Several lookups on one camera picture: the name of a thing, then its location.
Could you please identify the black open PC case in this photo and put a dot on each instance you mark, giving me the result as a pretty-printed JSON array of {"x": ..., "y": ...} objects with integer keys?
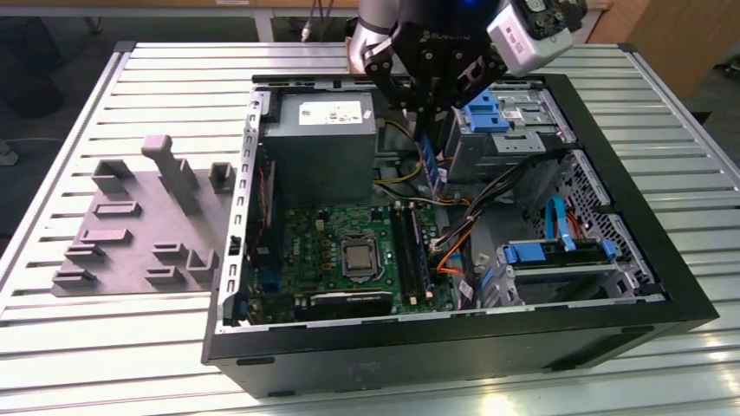
[{"x": 404, "y": 359}]

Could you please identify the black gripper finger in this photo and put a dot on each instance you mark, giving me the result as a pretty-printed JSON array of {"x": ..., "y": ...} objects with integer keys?
[
  {"x": 483, "y": 73},
  {"x": 384, "y": 73}
]

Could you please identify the grey parts rack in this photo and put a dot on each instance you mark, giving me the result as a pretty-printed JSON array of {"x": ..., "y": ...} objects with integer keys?
[{"x": 144, "y": 208}]

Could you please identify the grey power supply unit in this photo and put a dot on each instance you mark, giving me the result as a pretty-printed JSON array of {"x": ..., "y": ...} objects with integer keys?
[{"x": 317, "y": 164}]

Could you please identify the black graphics card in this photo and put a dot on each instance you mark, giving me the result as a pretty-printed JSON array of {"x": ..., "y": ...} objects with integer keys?
[{"x": 347, "y": 305}]

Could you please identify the wooden cabinet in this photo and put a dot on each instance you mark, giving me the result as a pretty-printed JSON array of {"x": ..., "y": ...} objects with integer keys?
[{"x": 681, "y": 34}]

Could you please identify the empty black RAM slot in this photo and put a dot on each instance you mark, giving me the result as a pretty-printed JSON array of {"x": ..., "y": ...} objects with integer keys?
[{"x": 399, "y": 251}]

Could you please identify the blue plastic drive carrier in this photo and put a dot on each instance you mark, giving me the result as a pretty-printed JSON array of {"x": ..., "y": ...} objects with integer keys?
[{"x": 488, "y": 121}]

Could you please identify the hard disk in blue carrier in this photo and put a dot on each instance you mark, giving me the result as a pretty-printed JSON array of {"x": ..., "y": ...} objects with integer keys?
[{"x": 528, "y": 253}]

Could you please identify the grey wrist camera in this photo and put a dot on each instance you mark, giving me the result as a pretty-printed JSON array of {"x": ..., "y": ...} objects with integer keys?
[{"x": 520, "y": 43}]

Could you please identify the black chair wheel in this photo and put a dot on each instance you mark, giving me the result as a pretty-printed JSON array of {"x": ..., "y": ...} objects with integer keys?
[{"x": 731, "y": 69}]

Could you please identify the metal drive cage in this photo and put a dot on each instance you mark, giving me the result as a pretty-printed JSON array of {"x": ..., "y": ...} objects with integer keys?
[{"x": 520, "y": 143}]

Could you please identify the metal disk bay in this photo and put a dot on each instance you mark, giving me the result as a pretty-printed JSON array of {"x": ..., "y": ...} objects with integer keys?
[{"x": 563, "y": 269}]

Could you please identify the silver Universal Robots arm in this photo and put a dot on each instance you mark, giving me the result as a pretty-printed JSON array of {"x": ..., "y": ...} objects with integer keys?
[{"x": 363, "y": 43}]

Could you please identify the RAM stick with blue label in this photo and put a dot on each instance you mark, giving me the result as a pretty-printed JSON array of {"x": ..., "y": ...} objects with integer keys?
[{"x": 431, "y": 169}]

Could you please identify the green motherboard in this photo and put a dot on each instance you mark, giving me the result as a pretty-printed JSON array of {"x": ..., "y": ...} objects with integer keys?
[{"x": 307, "y": 268}]

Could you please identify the installed RAM stick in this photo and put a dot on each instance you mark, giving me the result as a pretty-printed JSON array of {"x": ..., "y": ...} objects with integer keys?
[{"x": 417, "y": 255}]

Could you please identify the grey chair base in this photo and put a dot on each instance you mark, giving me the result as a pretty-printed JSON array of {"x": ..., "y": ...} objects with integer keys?
[{"x": 5, "y": 154}]

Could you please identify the silver CPU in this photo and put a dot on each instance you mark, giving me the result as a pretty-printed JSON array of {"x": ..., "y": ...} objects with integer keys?
[{"x": 359, "y": 258}]

